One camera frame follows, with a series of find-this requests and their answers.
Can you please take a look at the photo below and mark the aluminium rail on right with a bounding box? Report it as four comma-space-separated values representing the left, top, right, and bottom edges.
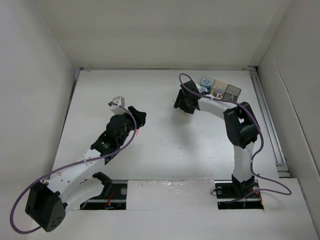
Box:
249, 67, 291, 179

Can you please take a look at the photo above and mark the grey plastic bin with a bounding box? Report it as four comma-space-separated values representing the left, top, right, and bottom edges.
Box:
223, 84, 242, 102

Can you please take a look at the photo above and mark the clear jar of paper clips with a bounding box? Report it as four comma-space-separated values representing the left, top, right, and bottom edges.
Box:
214, 86, 226, 95

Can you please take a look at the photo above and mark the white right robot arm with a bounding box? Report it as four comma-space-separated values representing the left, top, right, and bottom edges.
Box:
173, 80, 259, 199

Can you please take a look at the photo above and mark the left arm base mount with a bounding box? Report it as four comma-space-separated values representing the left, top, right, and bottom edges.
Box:
80, 180, 128, 211

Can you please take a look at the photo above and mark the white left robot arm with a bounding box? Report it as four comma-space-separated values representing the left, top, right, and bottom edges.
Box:
25, 103, 147, 233

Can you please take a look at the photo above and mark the clear plastic bin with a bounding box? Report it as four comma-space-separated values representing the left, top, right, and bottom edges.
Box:
199, 77, 215, 96

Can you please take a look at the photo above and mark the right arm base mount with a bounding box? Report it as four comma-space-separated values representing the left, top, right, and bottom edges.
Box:
211, 180, 264, 210

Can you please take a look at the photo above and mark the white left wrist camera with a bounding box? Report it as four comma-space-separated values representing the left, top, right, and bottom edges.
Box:
110, 96, 125, 115

